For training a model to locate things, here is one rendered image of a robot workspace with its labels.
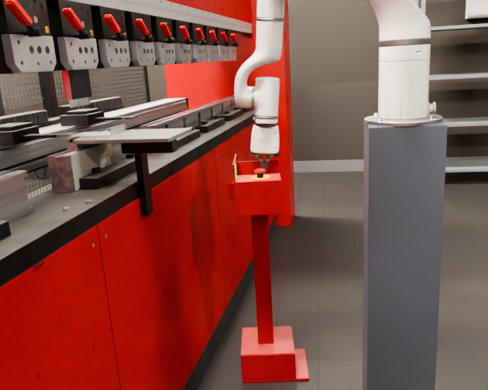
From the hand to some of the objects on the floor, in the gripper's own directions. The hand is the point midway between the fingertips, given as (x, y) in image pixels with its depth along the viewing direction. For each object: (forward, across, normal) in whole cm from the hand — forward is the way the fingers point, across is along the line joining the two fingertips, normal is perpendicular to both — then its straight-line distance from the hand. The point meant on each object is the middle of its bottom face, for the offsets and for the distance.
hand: (263, 166), depth 181 cm
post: (+89, +96, -67) cm, 147 cm away
